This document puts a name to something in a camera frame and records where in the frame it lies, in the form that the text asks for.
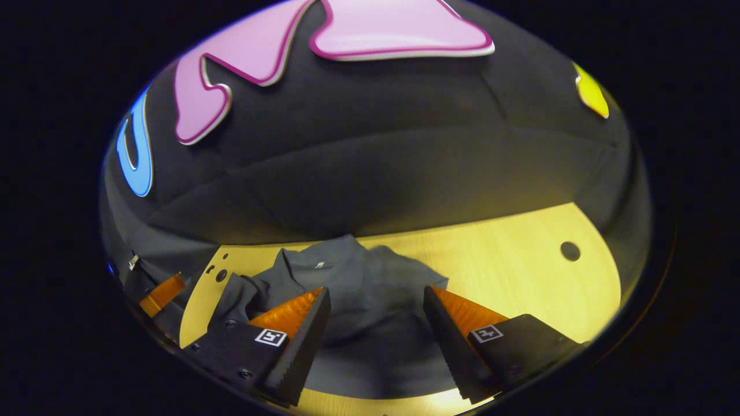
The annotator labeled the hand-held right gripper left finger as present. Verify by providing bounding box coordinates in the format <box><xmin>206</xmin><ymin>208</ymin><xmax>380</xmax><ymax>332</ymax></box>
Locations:
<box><xmin>184</xmin><ymin>287</ymin><xmax>331</xmax><ymax>407</ymax></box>

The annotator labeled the grey long-sleeved shirt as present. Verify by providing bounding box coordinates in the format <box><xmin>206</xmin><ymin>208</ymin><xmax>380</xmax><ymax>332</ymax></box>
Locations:
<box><xmin>208</xmin><ymin>234</ymin><xmax>463</xmax><ymax>399</ymax></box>

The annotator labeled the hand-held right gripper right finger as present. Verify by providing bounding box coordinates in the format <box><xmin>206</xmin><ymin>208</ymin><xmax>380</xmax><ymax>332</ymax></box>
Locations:
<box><xmin>423</xmin><ymin>285</ymin><xmax>582</xmax><ymax>405</ymax></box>

